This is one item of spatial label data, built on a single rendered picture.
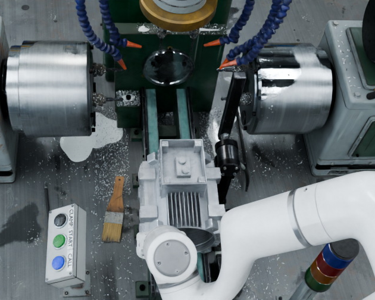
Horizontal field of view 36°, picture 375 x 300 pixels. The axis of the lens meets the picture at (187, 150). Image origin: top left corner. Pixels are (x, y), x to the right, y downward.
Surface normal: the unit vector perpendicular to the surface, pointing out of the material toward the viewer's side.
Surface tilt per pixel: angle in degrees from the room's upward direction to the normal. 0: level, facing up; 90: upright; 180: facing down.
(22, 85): 36
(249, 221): 43
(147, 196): 0
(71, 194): 0
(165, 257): 30
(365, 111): 89
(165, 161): 0
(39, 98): 50
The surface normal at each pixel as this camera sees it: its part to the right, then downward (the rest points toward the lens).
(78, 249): 0.91, -0.28
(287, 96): 0.12, 0.24
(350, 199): -0.54, -0.18
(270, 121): 0.10, 0.74
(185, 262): 0.22, -0.02
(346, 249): 0.10, -0.54
